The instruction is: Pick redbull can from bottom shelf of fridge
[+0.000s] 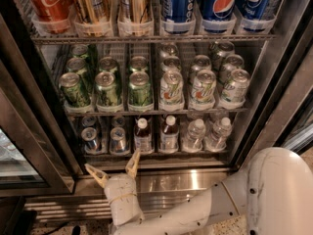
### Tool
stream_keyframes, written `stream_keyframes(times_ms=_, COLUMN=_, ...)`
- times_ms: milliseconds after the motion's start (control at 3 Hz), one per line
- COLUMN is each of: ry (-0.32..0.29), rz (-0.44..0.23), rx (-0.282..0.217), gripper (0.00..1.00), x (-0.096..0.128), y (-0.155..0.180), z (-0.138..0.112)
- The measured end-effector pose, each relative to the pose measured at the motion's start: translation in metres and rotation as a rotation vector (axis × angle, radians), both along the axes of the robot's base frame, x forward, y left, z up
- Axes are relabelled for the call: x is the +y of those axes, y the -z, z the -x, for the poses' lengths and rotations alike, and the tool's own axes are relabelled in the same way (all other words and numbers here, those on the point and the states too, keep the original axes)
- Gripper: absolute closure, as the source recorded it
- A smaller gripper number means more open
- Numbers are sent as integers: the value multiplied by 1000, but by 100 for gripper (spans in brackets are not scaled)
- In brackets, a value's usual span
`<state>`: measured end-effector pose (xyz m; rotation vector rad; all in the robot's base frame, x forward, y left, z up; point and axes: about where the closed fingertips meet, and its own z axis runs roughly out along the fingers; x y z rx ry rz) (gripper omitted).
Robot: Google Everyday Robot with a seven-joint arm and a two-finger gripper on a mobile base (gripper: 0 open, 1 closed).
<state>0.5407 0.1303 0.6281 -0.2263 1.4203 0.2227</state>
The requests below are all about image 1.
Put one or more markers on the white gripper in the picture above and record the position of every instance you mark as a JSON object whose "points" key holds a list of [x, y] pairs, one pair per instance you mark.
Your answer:
{"points": [[119, 186]]}

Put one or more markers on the red bull can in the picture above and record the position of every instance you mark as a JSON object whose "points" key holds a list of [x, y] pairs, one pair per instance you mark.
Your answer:
{"points": [[91, 140], [118, 121], [118, 143], [89, 121]]}

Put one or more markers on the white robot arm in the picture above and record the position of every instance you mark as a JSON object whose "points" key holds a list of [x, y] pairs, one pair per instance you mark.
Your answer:
{"points": [[274, 192]]}

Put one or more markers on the green can front middle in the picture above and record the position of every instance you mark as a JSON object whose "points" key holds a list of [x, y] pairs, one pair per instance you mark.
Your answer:
{"points": [[108, 90]]}

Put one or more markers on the green can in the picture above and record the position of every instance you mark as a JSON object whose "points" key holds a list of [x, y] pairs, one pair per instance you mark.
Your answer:
{"points": [[74, 90], [108, 90], [83, 51], [139, 88]]}

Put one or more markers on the green can front right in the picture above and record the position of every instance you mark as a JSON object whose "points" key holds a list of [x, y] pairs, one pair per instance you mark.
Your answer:
{"points": [[139, 88]]}

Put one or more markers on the green can front left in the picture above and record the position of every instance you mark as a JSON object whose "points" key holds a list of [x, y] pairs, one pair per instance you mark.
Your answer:
{"points": [[74, 90]]}

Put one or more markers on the white 7up can front left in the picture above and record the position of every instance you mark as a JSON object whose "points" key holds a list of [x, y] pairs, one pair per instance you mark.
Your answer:
{"points": [[171, 87]]}

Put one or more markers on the white 7up can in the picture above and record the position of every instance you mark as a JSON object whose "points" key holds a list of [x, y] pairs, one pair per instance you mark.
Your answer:
{"points": [[203, 87], [236, 86], [171, 87]]}

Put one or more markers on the green can second row middle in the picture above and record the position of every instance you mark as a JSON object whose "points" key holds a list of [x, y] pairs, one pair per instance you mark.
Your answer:
{"points": [[110, 64]]}

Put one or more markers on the green can second row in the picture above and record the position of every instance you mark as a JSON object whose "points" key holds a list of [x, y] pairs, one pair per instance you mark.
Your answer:
{"points": [[110, 64], [138, 63], [80, 67]]}

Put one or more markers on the green can second row right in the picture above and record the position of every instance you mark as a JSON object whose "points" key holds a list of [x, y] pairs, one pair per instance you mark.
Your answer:
{"points": [[138, 63]]}

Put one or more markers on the green can second row left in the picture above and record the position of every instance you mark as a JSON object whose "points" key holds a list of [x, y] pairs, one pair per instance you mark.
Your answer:
{"points": [[80, 67]]}

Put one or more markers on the silver can second row left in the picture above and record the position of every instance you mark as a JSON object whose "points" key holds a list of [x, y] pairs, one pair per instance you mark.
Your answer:
{"points": [[170, 63]]}

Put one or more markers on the silver can second row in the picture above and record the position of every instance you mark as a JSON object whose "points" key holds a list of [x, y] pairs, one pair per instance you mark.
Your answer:
{"points": [[200, 62], [170, 63], [230, 63]]}

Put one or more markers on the white 7up can front middle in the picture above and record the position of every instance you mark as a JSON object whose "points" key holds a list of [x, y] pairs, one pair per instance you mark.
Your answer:
{"points": [[203, 87]]}

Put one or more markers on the green can back left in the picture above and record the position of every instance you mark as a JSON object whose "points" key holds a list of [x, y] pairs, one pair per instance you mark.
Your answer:
{"points": [[83, 51]]}

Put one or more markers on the silver can back left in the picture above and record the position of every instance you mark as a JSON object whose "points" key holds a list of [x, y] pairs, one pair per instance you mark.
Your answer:
{"points": [[166, 50]]}

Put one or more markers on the silver can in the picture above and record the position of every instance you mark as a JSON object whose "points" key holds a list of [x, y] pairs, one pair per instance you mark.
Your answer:
{"points": [[218, 51], [166, 50]]}

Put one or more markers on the silver can second row middle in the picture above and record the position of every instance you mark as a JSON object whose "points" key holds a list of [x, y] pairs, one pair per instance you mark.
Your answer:
{"points": [[200, 62]]}

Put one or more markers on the white 7up can front right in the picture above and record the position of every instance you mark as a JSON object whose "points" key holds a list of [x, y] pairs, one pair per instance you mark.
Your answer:
{"points": [[236, 86]]}

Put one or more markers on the gold can left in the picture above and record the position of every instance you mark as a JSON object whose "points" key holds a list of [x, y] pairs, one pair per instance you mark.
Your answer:
{"points": [[92, 17]]}

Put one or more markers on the gold can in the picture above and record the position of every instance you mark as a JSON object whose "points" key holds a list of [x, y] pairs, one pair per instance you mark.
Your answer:
{"points": [[134, 15], [92, 17]]}

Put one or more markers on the silver can second row right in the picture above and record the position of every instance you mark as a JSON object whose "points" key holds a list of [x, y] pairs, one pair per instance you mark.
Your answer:
{"points": [[230, 63]]}

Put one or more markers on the silver can back right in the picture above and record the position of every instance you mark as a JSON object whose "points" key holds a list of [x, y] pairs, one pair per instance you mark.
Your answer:
{"points": [[218, 51]]}

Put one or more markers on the gold can right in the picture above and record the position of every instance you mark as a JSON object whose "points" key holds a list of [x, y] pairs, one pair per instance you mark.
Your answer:
{"points": [[134, 15]]}

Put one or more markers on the open fridge door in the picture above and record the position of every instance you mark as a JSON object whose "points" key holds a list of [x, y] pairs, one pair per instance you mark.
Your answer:
{"points": [[285, 99]]}

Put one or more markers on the red Coca-Cola can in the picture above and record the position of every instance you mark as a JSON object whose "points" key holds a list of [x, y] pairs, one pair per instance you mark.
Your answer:
{"points": [[54, 13]]}

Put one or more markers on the blue Pepsi can left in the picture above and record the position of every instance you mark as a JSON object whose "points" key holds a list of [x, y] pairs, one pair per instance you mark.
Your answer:
{"points": [[176, 14]]}

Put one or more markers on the blue pepsi can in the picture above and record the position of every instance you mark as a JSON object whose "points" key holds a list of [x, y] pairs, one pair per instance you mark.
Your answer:
{"points": [[256, 10], [176, 14], [215, 14]]}

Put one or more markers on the blue Pepsi can middle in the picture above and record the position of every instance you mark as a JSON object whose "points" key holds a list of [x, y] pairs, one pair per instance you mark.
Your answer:
{"points": [[215, 14]]}

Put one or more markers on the blue Pepsi can right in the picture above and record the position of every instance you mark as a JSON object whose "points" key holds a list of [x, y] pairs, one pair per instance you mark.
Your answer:
{"points": [[256, 10]]}

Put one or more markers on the brown tea bottle left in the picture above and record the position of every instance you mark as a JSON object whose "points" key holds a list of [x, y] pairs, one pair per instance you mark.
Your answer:
{"points": [[142, 137]]}

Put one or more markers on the brown tea bottle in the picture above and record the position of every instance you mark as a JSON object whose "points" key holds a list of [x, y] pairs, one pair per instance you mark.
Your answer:
{"points": [[142, 137], [169, 135]]}

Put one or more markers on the brown tea bottle right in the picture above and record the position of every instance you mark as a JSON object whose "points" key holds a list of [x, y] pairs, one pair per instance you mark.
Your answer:
{"points": [[169, 135]]}

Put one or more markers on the clear water bottle left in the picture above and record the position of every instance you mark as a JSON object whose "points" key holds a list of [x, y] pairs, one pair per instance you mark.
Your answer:
{"points": [[192, 139]]}

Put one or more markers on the clear water bottle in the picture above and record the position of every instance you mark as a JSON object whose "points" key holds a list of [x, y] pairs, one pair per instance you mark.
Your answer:
{"points": [[192, 139], [218, 132]]}

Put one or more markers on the clear water bottle right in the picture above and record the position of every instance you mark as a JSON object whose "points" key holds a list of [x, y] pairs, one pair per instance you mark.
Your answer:
{"points": [[218, 132]]}

